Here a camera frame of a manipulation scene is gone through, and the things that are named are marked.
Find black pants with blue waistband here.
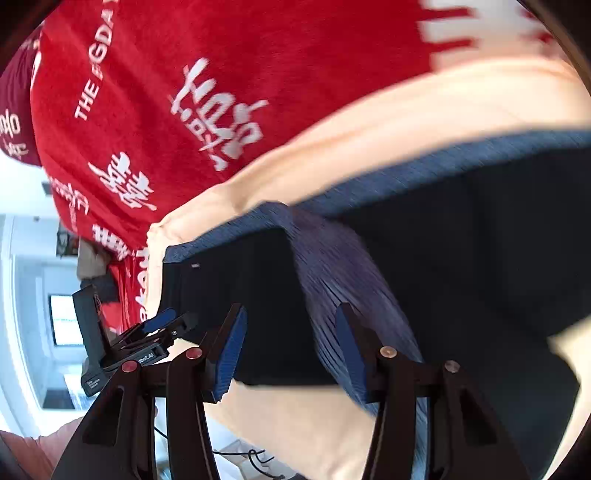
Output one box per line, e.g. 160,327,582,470
159,130,590,479

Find cream seat cushion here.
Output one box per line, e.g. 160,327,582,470
146,57,590,479

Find red blanket with white characters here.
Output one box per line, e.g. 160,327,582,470
1,0,560,332

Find black cable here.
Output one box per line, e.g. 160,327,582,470
151,426,288,480

